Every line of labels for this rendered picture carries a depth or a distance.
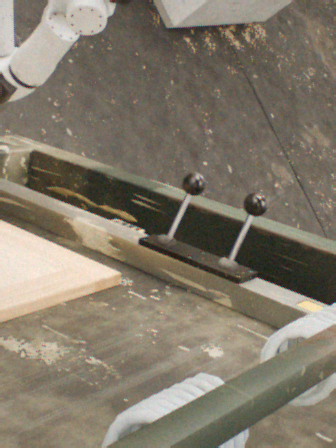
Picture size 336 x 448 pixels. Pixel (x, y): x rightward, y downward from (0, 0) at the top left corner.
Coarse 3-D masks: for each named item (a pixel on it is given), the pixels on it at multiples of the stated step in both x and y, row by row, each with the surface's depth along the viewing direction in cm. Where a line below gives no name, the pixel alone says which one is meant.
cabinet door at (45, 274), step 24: (0, 240) 129; (24, 240) 130; (0, 264) 120; (24, 264) 121; (48, 264) 122; (72, 264) 122; (96, 264) 123; (0, 288) 110; (24, 288) 111; (48, 288) 112; (72, 288) 114; (96, 288) 118; (0, 312) 104; (24, 312) 108
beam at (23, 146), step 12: (0, 144) 177; (12, 144) 178; (24, 144) 179; (36, 144) 181; (0, 156) 171; (12, 156) 173; (24, 156) 176; (0, 168) 172; (12, 168) 174; (24, 168) 177; (12, 180) 175; (24, 180) 178
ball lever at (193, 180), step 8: (192, 176) 127; (200, 176) 128; (184, 184) 128; (192, 184) 127; (200, 184) 127; (192, 192) 127; (200, 192) 128; (184, 200) 128; (184, 208) 128; (176, 216) 128; (176, 224) 127; (168, 232) 127; (160, 240) 127; (168, 240) 126
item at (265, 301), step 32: (0, 192) 148; (32, 192) 148; (64, 224) 138; (96, 224) 135; (128, 256) 130; (160, 256) 125; (192, 288) 122; (224, 288) 118; (256, 288) 116; (288, 320) 112
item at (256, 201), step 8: (256, 192) 121; (248, 200) 120; (256, 200) 120; (264, 200) 120; (248, 208) 120; (256, 208) 120; (264, 208) 120; (248, 216) 121; (256, 216) 121; (248, 224) 121; (240, 232) 121; (240, 240) 121; (232, 248) 121; (232, 256) 120; (224, 264) 120; (232, 264) 119
